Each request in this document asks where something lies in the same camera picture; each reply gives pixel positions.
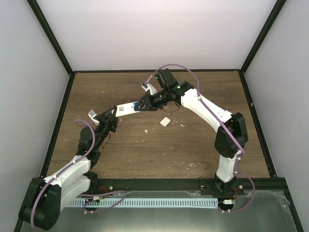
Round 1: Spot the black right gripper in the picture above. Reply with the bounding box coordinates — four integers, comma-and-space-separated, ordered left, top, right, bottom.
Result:
136, 88, 169, 112

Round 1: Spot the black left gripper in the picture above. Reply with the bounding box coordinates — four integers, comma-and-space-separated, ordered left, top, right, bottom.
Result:
95, 107, 119, 150

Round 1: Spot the white remote control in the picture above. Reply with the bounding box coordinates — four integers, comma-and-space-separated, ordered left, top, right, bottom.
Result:
116, 102, 138, 117

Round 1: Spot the white battery compartment cover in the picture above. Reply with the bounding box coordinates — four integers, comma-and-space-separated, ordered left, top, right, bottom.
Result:
160, 117, 171, 127

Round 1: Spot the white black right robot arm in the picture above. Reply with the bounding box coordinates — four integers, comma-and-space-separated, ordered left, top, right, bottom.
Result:
134, 69, 249, 195

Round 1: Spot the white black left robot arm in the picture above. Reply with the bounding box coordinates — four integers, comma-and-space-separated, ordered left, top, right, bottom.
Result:
18, 106, 118, 230

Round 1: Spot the grey metal front plate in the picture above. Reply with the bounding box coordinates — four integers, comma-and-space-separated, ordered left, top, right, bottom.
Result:
51, 190, 297, 232

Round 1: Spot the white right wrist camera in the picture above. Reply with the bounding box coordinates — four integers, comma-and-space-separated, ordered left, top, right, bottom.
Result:
141, 82, 157, 96

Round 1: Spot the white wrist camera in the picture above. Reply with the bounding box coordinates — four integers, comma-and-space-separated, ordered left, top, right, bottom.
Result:
88, 109, 99, 126
141, 82, 157, 96

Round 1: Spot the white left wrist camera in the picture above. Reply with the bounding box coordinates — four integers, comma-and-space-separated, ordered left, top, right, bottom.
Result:
88, 109, 99, 126

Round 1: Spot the black left base frame rail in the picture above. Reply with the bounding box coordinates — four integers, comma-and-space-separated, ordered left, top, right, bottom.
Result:
40, 72, 76, 178

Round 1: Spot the black base frame rail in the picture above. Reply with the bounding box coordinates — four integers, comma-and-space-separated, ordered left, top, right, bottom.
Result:
239, 71, 277, 178
40, 72, 76, 178
74, 68, 240, 73

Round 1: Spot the black rear base frame rail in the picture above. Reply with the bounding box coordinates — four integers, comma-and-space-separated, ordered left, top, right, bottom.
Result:
74, 68, 240, 73

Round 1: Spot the light blue slotted cable duct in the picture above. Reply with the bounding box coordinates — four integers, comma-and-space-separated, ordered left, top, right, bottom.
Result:
67, 198, 218, 209

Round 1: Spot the black left corner frame post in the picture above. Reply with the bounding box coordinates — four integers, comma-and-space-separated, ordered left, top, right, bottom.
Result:
27, 0, 73, 76

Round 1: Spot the black corner frame post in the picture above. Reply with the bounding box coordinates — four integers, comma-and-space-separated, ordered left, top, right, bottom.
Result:
240, 0, 287, 73
27, 0, 73, 76

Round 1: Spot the black right base frame rail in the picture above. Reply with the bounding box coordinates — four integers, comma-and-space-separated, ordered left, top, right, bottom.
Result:
239, 71, 277, 178

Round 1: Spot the black right corner frame post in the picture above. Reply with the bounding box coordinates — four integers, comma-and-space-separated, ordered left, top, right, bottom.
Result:
240, 0, 287, 73

